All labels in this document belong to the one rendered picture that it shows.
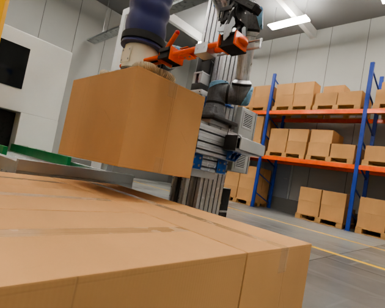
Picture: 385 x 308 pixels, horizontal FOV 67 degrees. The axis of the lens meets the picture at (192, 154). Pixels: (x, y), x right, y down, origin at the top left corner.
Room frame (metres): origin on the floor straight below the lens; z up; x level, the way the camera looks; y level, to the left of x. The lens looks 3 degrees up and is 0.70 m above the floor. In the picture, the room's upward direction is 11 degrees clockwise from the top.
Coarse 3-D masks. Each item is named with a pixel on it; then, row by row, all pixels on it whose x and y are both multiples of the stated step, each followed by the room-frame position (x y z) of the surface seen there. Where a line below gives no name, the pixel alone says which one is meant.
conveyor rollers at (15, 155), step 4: (8, 152) 3.12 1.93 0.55; (12, 152) 3.23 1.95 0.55; (12, 156) 2.52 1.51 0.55; (16, 156) 2.62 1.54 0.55; (20, 156) 2.72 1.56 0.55; (24, 156) 2.84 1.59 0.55; (28, 156) 3.02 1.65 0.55; (32, 160) 2.55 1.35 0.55; (36, 160) 2.65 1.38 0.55; (40, 160) 2.76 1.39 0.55
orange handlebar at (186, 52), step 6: (216, 42) 1.08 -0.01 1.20; (240, 42) 1.01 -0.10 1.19; (246, 42) 1.02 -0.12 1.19; (180, 48) 1.22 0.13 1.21; (186, 48) 1.19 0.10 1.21; (192, 48) 1.16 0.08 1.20; (210, 48) 1.11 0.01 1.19; (216, 48) 1.13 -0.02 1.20; (174, 54) 1.24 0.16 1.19; (180, 54) 1.21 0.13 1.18; (186, 54) 1.20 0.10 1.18; (192, 54) 1.22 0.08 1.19; (144, 60) 1.40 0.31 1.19; (150, 60) 1.37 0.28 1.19; (120, 66) 1.55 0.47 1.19
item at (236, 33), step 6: (222, 36) 1.05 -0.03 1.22; (234, 36) 1.00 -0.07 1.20; (240, 36) 1.02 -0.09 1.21; (222, 42) 1.05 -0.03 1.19; (228, 42) 1.03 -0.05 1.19; (234, 42) 1.00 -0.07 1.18; (222, 48) 1.06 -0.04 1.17; (228, 48) 1.05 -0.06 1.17; (234, 48) 1.04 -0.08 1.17; (240, 48) 1.03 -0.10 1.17; (228, 54) 1.10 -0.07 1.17
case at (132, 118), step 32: (96, 96) 1.32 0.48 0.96; (128, 96) 1.13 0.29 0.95; (160, 96) 1.21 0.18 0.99; (192, 96) 1.34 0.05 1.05; (64, 128) 1.52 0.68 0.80; (96, 128) 1.27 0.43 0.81; (128, 128) 1.12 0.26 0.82; (160, 128) 1.23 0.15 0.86; (192, 128) 1.36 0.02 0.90; (96, 160) 1.23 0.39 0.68; (128, 160) 1.14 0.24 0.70; (160, 160) 1.25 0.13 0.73; (192, 160) 1.39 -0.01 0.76
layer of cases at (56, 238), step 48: (0, 192) 0.85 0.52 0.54; (48, 192) 1.01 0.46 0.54; (96, 192) 1.24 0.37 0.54; (144, 192) 1.61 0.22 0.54; (0, 240) 0.47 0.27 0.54; (48, 240) 0.51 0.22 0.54; (96, 240) 0.56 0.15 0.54; (144, 240) 0.63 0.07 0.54; (192, 240) 0.71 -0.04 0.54; (240, 240) 0.81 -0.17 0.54; (288, 240) 0.96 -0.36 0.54; (0, 288) 0.33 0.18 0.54; (48, 288) 0.37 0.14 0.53; (96, 288) 0.41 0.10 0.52; (144, 288) 0.48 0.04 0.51; (192, 288) 0.56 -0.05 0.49; (240, 288) 0.69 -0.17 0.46; (288, 288) 0.88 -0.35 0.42
